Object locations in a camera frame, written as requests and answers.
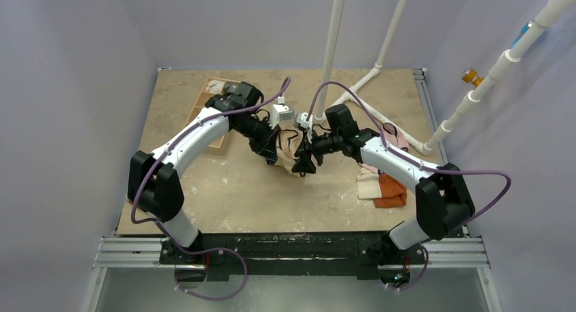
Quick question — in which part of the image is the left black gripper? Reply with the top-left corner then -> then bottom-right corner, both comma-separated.
233,115 -> 281,161

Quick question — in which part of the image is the pink underwear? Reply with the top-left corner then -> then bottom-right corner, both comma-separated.
359,122 -> 410,175

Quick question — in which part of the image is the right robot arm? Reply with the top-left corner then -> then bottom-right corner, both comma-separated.
291,104 -> 475,262

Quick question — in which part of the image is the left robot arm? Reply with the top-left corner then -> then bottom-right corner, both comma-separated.
127,82 -> 279,264

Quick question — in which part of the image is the rolled white underwear in tray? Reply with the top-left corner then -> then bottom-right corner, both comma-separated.
204,80 -> 226,94

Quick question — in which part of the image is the orange white underwear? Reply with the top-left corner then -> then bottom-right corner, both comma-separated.
357,164 -> 408,209

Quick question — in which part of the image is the wooden compartment tray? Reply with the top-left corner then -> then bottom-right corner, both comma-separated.
184,76 -> 239,157

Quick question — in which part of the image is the orange valve fitting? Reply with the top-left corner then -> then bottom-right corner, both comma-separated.
461,69 -> 484,88

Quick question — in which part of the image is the blue clip on pipe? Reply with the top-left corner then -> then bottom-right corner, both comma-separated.
511,20 -> 533,48

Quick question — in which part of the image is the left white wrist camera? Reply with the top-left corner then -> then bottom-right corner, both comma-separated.
268,96 -> 295,129

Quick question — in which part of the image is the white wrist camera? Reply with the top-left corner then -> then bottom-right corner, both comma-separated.
268,96 -> 295,129
294,112 -> 313,131

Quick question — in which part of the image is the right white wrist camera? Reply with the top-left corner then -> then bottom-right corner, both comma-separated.
294,112 -> 313,131

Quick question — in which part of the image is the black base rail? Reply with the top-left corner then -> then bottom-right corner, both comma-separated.
159,231 -> 426,285

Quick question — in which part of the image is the white PVC pipe on wall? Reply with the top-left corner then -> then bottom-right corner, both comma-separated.
422,0 -> 575,153

